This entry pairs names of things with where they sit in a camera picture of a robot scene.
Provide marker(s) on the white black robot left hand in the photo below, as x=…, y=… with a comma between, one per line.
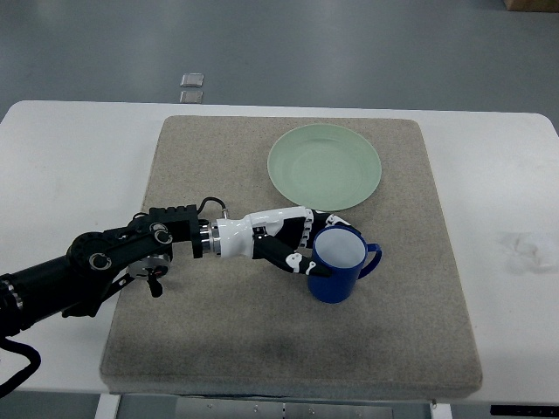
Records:
x=276, y=236

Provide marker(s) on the blue mug white inside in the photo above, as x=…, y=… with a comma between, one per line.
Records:
x=348, y=257

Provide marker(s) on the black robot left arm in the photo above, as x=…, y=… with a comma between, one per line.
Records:
x=98, y=264

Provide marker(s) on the light green plate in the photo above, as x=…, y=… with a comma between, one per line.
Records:
x=324, y=167

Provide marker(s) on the lower silver floor socket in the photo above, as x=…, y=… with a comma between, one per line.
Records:
x=191, y=97

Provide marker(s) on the silver floor socket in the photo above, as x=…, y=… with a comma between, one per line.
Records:
x=191, y=97
x=192, y=80

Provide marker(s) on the upper silver floor socket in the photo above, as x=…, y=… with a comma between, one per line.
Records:
x=192, y=80

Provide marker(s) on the cardboard box corner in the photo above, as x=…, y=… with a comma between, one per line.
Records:
x=550, y=6

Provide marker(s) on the metal table frame bracket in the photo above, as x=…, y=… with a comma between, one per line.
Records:
x=229, y=407

